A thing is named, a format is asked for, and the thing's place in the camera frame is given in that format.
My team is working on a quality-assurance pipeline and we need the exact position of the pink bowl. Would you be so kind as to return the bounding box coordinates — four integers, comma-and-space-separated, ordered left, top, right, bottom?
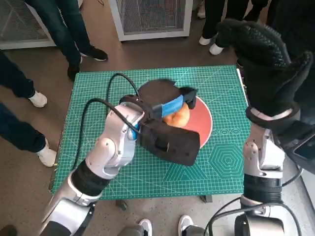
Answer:
183, 96, 214, 149

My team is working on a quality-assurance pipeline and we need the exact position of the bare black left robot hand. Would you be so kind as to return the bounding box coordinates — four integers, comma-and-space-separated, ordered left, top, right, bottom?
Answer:
137, 78, 199, 119

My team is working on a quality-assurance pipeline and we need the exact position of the white mesh-front cabinet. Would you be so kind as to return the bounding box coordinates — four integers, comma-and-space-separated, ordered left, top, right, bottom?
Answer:
108, 0, 194, 42
0, 0, 57, 50

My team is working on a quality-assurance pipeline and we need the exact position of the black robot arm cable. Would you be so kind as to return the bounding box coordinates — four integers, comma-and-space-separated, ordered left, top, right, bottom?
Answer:
73, 98, 138, 173
107, 73, 153, 116
204, 196, 247, 236
280, 167, 303, 186

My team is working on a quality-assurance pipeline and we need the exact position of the round toy bread bun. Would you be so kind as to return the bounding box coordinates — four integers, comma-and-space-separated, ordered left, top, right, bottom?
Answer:
162, 104, 190, 128

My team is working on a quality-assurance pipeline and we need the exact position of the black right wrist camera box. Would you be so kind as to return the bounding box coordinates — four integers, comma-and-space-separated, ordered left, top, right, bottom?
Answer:
278, 118, 315, 173

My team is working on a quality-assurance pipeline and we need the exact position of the green cutting mat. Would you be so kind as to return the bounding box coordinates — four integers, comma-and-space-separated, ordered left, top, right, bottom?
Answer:
50, 65, 250, 200

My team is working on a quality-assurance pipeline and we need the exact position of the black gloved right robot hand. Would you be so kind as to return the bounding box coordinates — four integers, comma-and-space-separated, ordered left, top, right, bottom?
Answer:
216, 19, 314, 118

